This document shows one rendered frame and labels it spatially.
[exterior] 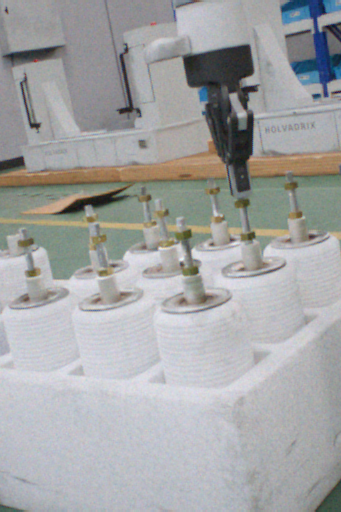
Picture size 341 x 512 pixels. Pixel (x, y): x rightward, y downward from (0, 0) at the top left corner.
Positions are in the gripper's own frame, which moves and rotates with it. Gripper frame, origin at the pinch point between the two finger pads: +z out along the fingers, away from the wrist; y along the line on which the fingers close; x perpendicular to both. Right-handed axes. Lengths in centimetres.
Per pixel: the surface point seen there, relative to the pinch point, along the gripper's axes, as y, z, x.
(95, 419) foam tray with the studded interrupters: -5.9, 21.1, 21.5
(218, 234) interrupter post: 15.8, 8.8, 0.3
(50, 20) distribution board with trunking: 703, -95, -15
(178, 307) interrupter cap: -9.7, 10.1, 10.9
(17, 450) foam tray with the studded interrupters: 4.5, 26.7, 31.5
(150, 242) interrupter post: 24.3, 9.4, 8.5
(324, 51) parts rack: 549, -15, -224
